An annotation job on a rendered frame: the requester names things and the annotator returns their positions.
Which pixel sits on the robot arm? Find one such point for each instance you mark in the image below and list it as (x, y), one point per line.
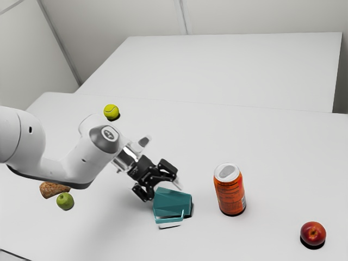
(68, 163)

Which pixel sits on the yellow tennis ball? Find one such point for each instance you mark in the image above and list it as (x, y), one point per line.
(111, 112)

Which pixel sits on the red apple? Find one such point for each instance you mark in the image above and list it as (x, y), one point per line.
(313, 233)

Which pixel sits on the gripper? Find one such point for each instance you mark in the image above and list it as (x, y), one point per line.
(142, 171)

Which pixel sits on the orange drink can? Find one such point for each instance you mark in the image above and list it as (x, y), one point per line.
(230, 190)

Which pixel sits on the teal faceted mug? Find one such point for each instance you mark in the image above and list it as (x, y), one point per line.
(173, 204)

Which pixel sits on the brown bread roll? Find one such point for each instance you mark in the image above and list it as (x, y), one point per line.
(51, 189)

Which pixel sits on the green apple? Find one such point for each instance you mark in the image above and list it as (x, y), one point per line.
(65, 201)

